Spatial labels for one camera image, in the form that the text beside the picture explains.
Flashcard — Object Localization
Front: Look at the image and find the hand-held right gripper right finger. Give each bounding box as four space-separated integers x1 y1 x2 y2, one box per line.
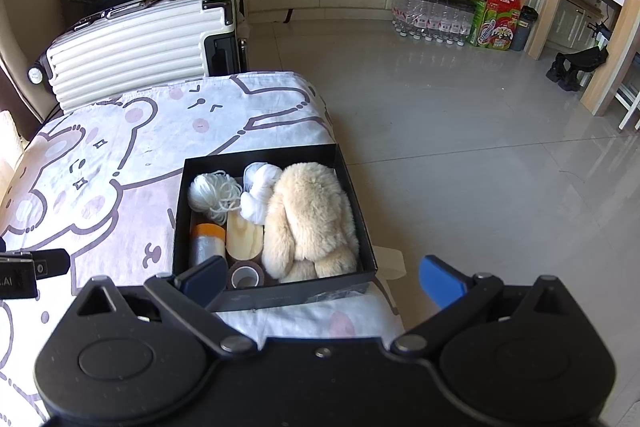
390 255 586 355

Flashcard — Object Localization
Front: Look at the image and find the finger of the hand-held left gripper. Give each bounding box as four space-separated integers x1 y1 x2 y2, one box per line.
0 248 71 280

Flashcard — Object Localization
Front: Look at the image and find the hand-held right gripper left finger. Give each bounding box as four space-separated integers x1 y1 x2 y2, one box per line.
75 255 258 355

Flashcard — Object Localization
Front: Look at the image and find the orange-capped masking film roll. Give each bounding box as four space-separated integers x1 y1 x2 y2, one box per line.
189 223 227 268

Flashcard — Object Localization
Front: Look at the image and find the brown tape roll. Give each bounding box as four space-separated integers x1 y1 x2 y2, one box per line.
227 259 266 290

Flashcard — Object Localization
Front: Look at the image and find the black cardboard box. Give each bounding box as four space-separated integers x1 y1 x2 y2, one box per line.
172 143 378 313

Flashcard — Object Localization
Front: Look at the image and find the white yarn ball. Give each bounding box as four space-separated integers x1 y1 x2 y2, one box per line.
187 172 244 225

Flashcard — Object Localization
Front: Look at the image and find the white mesh bath pouf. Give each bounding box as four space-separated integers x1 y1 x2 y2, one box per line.
240 162 283 225

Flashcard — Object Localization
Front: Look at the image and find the beige plush toy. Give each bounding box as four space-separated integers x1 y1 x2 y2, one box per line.
262 162 360 280

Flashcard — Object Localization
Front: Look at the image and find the cream sofa cushion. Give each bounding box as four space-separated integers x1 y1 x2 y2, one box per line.
0 109 26 188

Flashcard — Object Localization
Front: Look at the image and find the bear-printed bed sheet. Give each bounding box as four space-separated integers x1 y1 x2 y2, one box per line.
0 69 406 427

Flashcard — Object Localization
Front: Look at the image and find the white ribbed suitcase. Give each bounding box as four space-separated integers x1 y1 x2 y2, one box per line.
27 0 249 112

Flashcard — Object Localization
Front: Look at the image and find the black stool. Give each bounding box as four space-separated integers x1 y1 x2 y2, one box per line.
545 47 611 92

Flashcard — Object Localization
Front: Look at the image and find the black waste bin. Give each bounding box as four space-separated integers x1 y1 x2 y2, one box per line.
510 5 540 52

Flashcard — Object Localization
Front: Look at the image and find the green and red carton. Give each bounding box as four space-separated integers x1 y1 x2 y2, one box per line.
467 0 523 52

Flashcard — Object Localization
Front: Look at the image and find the pack of water bottles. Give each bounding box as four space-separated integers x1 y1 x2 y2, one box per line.
391 0 488 45

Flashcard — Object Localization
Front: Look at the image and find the light wooden desk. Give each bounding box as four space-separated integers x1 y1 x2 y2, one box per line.
525 0 640 118

